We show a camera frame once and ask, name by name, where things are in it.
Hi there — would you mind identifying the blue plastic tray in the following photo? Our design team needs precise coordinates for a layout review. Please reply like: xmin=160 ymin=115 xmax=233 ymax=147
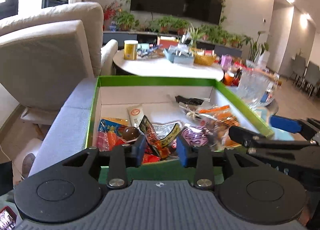
xmin=163 ymin=49 xmax=194 ymax=65

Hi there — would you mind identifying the beige sofa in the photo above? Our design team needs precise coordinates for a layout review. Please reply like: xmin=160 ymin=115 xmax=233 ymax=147
xmin=1 ymin=2 xmax=118 ymax=111

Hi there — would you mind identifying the small red yellow candy packet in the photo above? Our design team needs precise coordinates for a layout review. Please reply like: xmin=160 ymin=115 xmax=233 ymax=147
xmin=142 ymin=153 xmax=161 ymax=164

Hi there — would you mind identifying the red flower arrangement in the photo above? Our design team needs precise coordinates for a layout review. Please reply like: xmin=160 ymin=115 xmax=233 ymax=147
xmin=103 ymin=0 xmax=122 ymax=31

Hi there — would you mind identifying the orange box on cabinet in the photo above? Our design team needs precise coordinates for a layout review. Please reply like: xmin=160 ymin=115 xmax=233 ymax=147
xmin=157 ymin=36 xmax=179 ymax=49

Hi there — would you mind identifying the round chocolate ball packet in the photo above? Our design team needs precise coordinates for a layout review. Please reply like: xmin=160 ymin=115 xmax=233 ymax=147
xmin=121 ymin=126 xmax=140 ymax=142

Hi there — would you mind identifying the long cream snack stick packet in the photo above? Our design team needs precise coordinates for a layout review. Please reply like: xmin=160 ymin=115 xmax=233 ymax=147
xmin=127 ymin=105 xmax=144 ymax=127

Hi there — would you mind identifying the orange peanut snack packet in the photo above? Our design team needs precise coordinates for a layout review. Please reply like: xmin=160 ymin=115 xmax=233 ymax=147
xmin=196 ymin=105 xmax=240 ymax=150

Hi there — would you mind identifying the pink label dried fruit packet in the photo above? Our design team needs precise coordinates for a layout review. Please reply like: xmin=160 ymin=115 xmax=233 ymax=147
xmin=182 ymin=126 xmax=214 ymax=147

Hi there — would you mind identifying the black red spicy snack packet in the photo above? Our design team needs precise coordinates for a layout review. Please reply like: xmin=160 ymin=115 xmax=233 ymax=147
xmin=139 ymin=116 xmax=183 ymax=160

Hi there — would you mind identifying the green cardboard box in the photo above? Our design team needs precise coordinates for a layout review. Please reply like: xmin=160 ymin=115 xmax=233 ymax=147
xmin=86 ymin=76 xmax=274 ymax=147

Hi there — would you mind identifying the yellow tin can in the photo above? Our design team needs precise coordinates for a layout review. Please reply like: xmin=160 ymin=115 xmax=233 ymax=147
xmin=124 ymin=39 xmax=138 ymax=60

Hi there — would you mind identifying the yellow woven basket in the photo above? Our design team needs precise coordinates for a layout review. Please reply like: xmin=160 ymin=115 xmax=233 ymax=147
xmin=193 ymin=54 xmax=216 ymax=66

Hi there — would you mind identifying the dark tv cabinet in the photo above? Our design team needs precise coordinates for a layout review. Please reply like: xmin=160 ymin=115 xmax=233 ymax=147
xmin=103 ymin=31 xmax=242 ymax=58

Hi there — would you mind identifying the clear glass mug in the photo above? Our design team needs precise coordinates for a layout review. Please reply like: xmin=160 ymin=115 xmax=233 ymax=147
xmin=236 ymin=70 xmax=270 ymax=110

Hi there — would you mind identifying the blue orange sausage packet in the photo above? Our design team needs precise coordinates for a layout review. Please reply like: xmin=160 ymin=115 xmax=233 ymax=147
xmin=96 ymin=118 xmax=129 ymax=151

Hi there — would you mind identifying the white round coffee table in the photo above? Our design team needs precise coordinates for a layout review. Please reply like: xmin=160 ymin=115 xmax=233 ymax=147
xmin=113 ymin=50 xmax=224 ymax=81

